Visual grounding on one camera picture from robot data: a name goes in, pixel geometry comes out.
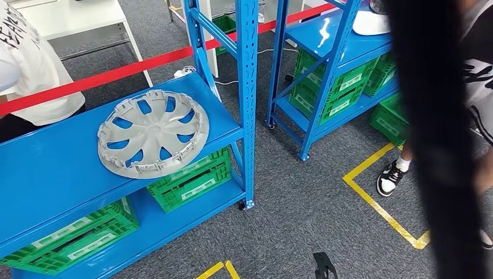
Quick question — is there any white power strip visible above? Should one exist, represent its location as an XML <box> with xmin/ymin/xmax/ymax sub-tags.
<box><xmin>173</xmin><ymin>65</ymin><xmax>197</xmax><ymax>80</ymax></box>

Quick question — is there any red barrier belt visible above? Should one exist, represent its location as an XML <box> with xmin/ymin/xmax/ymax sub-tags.
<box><xmin>0</xmin><ymin>2</ymin><xmax>336</xmax><ymax>117</ymax></box>

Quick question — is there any grey plastic part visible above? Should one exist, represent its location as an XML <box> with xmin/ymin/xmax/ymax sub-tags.
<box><xmin>369</xmin><ymin>0</ymin><xmax>389</xmax><ymax>15</ymax></box>

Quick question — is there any white desk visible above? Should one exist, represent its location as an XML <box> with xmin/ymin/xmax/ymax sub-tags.
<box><xmin>8</xmin><ymin>0</ymin><xmax>154</xmax><ymax>88</ymax></box>

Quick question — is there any blue metal shelf rack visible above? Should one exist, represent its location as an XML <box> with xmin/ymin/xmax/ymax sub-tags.
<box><xmin>0</xmin><ymin>0</ymin><xmax>259</xmax><ymax>279</ymax></box>
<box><xmin>266</xmin><ymin>0</ymin><xmax>401</xmax><ymax>162</ymax></box>

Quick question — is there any person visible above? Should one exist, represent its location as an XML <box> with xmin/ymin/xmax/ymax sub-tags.
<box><xmin>376</xmin><ymin>0</ymin><xmax>493</xmax><ymax>251</ymax></box>
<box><xmin>0</xmin><ymin>0</ymin><xmax>86</xmax><ymax>144</ymax></box>

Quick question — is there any white floor cable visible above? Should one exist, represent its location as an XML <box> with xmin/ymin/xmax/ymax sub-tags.
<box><xmin>213</xmin><ymin>48</ymin><xmax>299</xmax><ymax>85</ymax></box>

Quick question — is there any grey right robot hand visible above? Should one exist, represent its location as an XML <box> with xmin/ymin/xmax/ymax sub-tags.
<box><xmin>312</xmin><ymin>252</ymin><xmax>338</xmax><ymax>279</ymax></box>

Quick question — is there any white rounded plastic part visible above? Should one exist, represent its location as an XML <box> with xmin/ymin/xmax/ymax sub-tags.
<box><xmin>352</xmin><ymin>10</ymin><xmax>392</xmax><ymax>36</ymax></box>

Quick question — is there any yellow floor tape square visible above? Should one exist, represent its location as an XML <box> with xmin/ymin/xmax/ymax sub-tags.
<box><xmin>195</xmin><ymin>260</ymin><xmax>241</xmax><ymax>279</ymax></box>

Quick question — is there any white desk leg panel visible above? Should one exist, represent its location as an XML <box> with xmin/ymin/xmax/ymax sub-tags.
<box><xmin>200</xmin><ymin>0</ymin><xmax>220</xmax><ymax>78</ymax></box>

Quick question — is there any silver wheel hubcap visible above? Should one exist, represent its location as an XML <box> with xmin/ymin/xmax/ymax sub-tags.
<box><xmin>97</xmin><ymin>89</ymin><xmax>210</xmax><ymax>180</ymax></box>

